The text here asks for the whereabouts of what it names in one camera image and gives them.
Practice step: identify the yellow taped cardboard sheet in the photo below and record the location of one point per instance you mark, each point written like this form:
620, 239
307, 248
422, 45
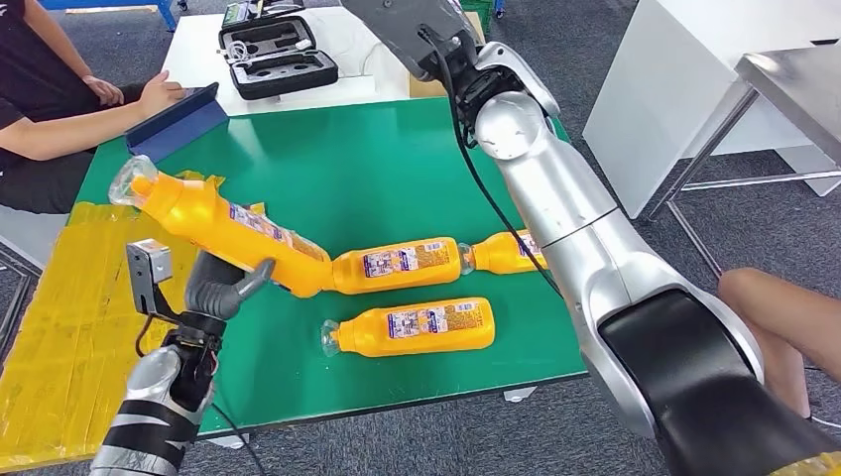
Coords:
66, 328

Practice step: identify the black foam-lined case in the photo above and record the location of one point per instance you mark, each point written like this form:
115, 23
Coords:
282, 80

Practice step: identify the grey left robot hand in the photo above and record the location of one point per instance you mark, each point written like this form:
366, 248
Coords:
210, 289

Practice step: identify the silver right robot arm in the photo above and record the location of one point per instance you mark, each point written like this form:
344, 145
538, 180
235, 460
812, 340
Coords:
591, 217

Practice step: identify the person's left forearm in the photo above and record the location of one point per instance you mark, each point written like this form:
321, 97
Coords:
56, 43

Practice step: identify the person's left hand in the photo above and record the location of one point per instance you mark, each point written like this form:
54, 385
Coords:
105, 91

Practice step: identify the brown cardboard box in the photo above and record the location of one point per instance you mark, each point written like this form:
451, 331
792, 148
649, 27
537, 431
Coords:
427, 89

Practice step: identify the white desk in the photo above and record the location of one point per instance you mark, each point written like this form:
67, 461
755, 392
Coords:
657, 98

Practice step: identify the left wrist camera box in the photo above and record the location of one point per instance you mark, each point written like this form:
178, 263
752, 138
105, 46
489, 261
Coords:
150, 263

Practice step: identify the black device green label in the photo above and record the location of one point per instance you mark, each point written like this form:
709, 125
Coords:
240, 12

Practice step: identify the blue tablet case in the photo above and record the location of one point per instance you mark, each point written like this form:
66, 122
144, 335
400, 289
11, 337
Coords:
180, 128

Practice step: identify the green plastic crate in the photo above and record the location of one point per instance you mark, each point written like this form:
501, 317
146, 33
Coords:
480, 8

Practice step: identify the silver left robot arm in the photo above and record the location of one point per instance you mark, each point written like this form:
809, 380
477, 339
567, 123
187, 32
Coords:
151, 394

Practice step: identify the white seat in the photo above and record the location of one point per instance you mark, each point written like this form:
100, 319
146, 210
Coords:
26, 233

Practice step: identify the orange plastic detergent bottle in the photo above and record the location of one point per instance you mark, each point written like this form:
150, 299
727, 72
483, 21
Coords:
348, 279
493, 256
364, 338
197, 217

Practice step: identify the person's right hand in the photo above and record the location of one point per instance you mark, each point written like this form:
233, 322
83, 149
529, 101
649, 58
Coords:
161, 95

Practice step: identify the stainless steel table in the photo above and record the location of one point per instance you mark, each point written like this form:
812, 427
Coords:
801, 89

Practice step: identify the person's right forearm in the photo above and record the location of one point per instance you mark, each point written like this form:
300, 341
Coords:
66, 134

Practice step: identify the white table foot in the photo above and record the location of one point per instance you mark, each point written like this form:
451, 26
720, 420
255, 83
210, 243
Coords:
519, 394
223, 440

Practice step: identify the small white plug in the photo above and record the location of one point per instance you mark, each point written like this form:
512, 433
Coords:
302, 45

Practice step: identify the yellow patterned object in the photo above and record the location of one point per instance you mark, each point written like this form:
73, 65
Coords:
808, 463

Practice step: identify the person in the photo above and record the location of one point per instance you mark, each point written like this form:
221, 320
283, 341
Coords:
782, 315
33, 66

